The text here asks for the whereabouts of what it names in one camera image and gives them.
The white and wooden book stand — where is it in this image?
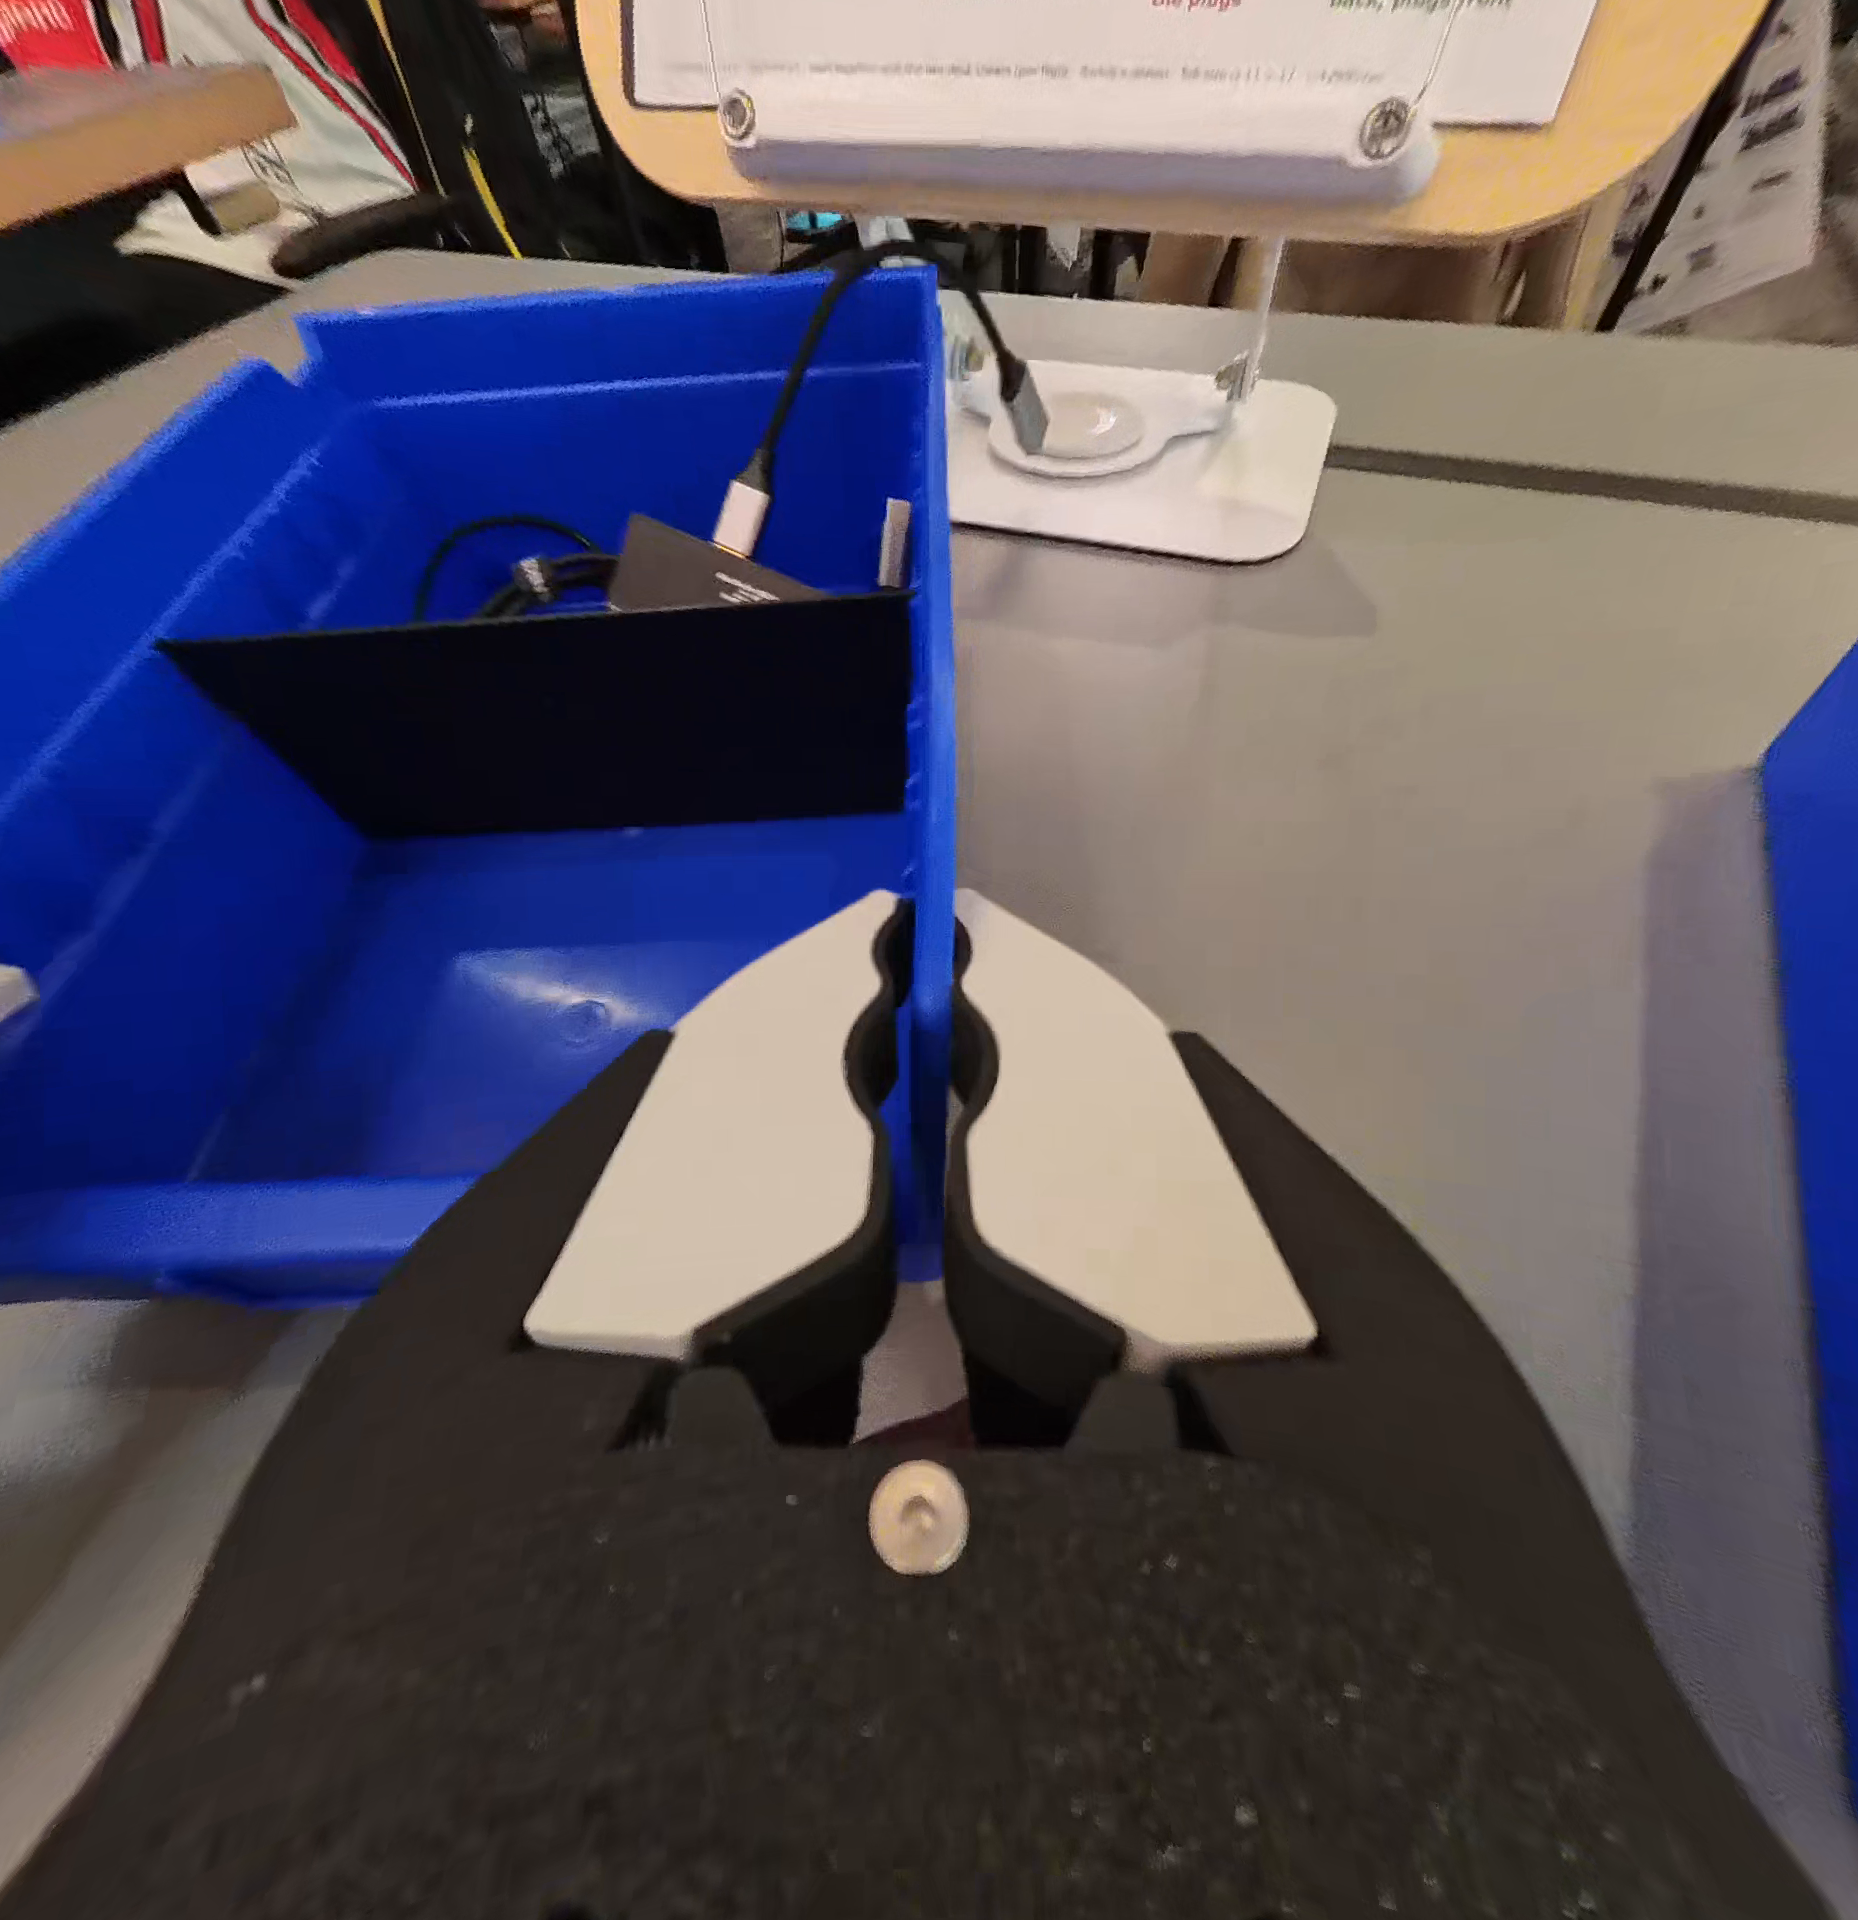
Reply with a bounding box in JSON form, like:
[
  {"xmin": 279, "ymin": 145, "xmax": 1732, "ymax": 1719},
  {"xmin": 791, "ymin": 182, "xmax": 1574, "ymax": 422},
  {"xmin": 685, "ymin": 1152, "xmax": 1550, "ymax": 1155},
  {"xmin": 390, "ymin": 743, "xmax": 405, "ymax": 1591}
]
[{"xmin": 574, "ymin": 0, "xmax": 1771, "ymax": 566}]

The thick black cable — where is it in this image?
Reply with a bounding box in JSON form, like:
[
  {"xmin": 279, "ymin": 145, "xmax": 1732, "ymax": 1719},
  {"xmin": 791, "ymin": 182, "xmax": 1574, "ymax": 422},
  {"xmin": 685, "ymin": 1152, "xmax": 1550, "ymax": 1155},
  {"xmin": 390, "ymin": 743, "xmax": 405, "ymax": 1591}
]
[{"xmin": 411, "ymin": 514, "xmax": 623, "ymax": 623}]

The tan cloth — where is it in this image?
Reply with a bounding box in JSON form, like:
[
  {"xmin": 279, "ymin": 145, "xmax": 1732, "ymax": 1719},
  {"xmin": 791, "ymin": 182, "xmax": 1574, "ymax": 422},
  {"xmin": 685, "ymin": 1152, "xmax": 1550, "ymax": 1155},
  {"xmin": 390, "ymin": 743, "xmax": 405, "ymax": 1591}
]
[{"xmin": 1169, "ymin": 225, "xmax": 1606, "ymax": 331}]

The large dark grey hub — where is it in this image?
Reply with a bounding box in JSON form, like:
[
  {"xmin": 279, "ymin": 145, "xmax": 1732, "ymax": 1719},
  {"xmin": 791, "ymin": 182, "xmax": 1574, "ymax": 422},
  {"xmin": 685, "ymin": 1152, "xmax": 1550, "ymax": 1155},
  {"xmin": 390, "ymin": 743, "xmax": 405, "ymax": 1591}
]
[{"xmin": 607, "ymin": 514, "xmax": 841, "ymax": 615}]

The red and white printed cloth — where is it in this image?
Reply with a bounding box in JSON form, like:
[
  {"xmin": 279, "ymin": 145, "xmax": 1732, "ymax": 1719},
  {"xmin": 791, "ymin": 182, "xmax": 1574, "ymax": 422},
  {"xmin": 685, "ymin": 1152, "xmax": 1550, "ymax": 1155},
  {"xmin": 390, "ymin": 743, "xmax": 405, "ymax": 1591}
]
[{"xmin": 0, "ymin": 0, "xmax": 421, "ymax": 287}]

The blue plastic bin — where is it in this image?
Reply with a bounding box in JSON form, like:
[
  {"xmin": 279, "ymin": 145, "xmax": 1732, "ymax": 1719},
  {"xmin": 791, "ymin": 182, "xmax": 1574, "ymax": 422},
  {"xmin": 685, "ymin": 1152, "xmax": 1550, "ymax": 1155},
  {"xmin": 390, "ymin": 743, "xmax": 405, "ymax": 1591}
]
[
  {"xmin": 0, "ymin": 262, "xmax": 959, "ymax": 1307},
  {"xmin": 1760, "ymin": 593, "xmax": 1858, "ymax": 1810}
]

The wooden table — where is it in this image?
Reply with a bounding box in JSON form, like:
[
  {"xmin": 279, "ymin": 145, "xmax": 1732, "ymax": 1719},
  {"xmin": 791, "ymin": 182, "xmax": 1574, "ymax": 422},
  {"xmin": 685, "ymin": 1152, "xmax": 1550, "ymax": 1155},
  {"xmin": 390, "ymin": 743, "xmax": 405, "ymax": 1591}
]
[{"xmin": 0, "ymin": 61, "xmax": 299, "ymax": 242}]

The black office chair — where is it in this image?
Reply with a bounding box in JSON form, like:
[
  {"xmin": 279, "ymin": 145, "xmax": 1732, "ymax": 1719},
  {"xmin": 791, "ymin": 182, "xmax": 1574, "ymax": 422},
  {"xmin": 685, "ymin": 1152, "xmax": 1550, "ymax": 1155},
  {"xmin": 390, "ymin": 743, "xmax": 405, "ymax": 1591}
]
[{"xmin": 270, "ymin": 192, "xmax": 474, "ymax": 281}]

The black cable with grey plugs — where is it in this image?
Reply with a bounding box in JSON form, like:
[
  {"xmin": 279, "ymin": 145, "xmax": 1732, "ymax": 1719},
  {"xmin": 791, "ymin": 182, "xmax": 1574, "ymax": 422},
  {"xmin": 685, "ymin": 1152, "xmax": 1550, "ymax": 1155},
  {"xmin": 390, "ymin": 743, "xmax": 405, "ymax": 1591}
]
[{"xmin": 709, "ymin": 239, "xmax": 1054, "ymax": 559}]

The black cloth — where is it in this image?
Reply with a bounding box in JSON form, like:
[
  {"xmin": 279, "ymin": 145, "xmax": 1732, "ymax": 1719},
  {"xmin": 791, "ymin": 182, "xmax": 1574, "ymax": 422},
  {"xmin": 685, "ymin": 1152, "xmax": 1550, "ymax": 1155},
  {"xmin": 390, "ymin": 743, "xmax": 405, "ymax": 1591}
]
[{"xmin": 365, "ymin": 0, "xmax": 727, "ymax": 275}]

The small printed poster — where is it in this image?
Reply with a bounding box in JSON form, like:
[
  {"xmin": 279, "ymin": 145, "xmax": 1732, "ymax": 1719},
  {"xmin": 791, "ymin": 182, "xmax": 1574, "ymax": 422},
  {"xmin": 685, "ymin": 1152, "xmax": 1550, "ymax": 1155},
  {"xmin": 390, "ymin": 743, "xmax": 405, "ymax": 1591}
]
[{"xmin": 1597, "ymin": 0, "xmax": 1831, "ymax": 338}]

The printed instruction sheet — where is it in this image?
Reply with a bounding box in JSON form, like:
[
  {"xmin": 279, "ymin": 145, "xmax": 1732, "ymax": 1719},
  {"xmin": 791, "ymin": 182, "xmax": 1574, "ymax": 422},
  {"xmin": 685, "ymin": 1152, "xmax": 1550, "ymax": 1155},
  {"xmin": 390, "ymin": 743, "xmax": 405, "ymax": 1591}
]
[{"xmin": 629, "ymin": 0, "xmax": 1597, "ymax": 129}]

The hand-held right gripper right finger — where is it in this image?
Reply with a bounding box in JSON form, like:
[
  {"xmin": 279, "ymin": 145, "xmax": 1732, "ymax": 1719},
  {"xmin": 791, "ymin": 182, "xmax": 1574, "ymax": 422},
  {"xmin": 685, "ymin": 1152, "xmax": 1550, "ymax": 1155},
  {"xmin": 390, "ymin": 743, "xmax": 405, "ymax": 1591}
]
[{"xmin": 941, "ymin": 886, "xmax": 1321, "ymax": 1448}]

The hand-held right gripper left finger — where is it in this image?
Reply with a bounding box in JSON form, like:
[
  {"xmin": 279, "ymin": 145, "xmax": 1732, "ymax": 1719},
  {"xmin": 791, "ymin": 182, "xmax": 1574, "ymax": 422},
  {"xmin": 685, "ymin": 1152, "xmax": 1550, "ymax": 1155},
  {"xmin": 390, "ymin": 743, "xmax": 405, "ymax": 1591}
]
[{"xmin": 525, "ymin": 886, "xmax": 908, "ymax": 1444}]

